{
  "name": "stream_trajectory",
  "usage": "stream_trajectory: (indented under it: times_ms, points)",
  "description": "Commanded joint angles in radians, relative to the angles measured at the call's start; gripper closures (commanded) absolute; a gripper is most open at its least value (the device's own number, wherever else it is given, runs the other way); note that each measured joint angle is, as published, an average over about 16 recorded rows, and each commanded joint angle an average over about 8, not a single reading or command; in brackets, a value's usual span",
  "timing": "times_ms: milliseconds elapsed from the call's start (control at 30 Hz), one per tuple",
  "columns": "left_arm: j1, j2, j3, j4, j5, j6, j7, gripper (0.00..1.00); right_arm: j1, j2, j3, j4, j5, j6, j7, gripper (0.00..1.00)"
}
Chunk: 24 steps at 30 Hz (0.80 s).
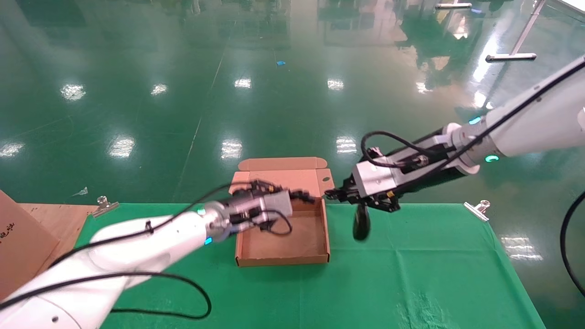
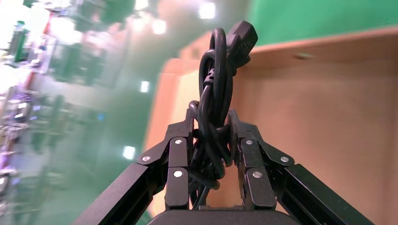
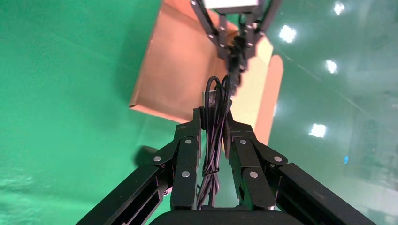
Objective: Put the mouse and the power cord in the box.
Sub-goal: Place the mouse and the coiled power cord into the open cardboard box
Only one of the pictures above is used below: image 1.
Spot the brown cardboard board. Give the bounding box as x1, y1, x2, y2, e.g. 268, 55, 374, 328
0, 189, 61, 301

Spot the thick black hanging cable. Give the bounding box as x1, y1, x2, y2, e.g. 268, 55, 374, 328
560, 191, 585, 298

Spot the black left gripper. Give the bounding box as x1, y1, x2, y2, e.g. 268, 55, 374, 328
230, 187, 316, 229

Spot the small open cardboard box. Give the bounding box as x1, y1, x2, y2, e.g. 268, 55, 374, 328
229, 157, 335, 267

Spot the short black camera cable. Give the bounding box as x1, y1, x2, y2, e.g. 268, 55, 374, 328
238, 209, 294, 237

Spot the white table leg frame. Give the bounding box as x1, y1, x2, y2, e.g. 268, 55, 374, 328
485, 0, 548, 63

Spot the thick black cable loop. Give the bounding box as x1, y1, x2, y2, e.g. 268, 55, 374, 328
0, 271, 213, 320

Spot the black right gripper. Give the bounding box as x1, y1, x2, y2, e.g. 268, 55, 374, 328
324, 135, 462, 214

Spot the green table cloth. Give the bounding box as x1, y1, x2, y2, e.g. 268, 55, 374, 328
75, 202, 547, 329

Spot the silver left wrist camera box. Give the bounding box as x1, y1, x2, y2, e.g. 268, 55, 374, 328
261, 190, 293, 219

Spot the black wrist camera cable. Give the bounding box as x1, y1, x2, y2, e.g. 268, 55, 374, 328
361, 58, 585, 195

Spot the silver metal clamp clip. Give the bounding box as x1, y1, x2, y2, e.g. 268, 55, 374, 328
464, 200, 491, 223
91, 196, 120, 218

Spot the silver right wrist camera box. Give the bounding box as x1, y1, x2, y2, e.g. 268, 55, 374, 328
352, 161, 397, 198

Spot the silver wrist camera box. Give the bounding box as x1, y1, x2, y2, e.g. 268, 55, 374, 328
261, 190, 293, 219
352, 161, 397, 198

